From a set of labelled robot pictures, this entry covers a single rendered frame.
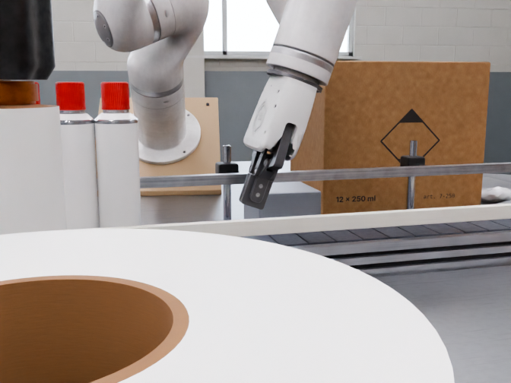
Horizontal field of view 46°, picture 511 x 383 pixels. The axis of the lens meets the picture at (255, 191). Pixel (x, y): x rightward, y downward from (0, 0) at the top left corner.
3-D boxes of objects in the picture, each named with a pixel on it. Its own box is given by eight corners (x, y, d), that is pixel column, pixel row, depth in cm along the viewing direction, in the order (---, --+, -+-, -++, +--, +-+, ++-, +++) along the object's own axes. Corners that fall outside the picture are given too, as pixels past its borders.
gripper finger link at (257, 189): (256, 153, 77) (239, 202, 78) (262, 156, 74) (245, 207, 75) (278, 161, 78) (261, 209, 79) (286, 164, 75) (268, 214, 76)
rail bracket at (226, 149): (226, 267, 83) (224, 150, 80) (215, 253, 90) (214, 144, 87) (248, 266, 84) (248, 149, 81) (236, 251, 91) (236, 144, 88)
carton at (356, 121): (322, 219, 103) (325, 60, 98) (289, 194, 126) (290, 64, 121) (480, 213, 108) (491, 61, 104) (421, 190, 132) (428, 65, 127)
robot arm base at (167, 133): (116, 163, 140) (106, 106, 125) (128, 104, 151) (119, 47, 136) (198, 166, 141) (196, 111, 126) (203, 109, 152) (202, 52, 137)
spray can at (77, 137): (55, 255, 71) (43, 81, 68) (58, 244, 76) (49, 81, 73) (99, 252, 72) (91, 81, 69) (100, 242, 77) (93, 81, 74)
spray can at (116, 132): (99, 252, 73) (90, 81, 69) (101, 242, 78) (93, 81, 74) (142, 250, 74) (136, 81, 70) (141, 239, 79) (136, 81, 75)
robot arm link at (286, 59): (263, 47, 80) (256, 68, 80) (284, 42, 72) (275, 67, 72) (318, 69, 82) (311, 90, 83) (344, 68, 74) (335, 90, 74)
